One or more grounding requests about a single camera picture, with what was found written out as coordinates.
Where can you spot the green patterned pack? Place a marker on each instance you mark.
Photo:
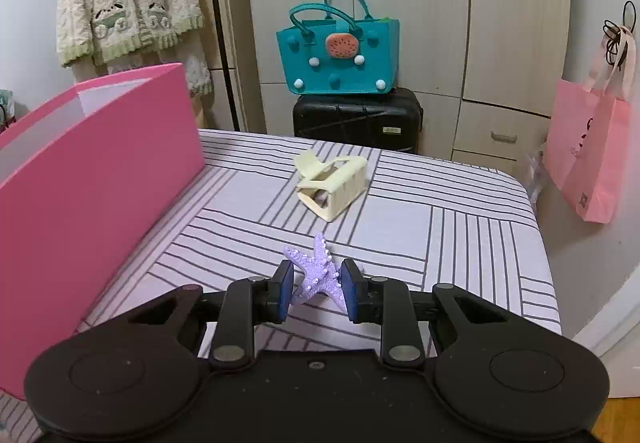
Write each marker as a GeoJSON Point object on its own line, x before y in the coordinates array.
{"type": "Point", "coordinates": [5, 98]}

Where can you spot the clear plastic bag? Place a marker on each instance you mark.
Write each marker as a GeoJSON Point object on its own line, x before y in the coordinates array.
{"type": "Point", "coordinates": [535, 173]}

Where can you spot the pink cardboard box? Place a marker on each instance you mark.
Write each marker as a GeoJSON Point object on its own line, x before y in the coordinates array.
{"type": "Point", "coordinates": [90, 203]}

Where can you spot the cream hair claw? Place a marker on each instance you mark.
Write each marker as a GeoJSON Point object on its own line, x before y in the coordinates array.
{"type": "Point", "coordinates": [345, 188]}

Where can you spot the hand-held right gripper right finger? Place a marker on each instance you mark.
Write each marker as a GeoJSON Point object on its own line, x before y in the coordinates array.
{"type": "Point", "coordinates": [350, 290]}

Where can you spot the black suitcase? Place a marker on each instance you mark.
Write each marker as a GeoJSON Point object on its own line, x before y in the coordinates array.
{"type": "Point", "coordinates": [350, 123]}

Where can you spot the purple starfish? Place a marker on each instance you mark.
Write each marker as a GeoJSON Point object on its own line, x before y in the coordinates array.
{"type": "Point", "coordinates": [317, 273]}

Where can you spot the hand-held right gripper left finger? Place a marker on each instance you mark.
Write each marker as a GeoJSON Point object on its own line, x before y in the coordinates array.
{"type": "Point", "coordinates": [285, 290]}

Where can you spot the pink shopping bag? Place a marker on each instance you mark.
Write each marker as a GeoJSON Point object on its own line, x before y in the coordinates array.
{"type": "Point", "coordinates": [590, 153]}

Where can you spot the black clothes rack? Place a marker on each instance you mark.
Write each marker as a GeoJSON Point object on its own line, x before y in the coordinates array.
{"type": "Point", "coordinates": [224, 48]}

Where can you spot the teal felt tote bag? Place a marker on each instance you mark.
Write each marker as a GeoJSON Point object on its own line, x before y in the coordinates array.
{"type": "Point", "coordinates": [320, 63]}

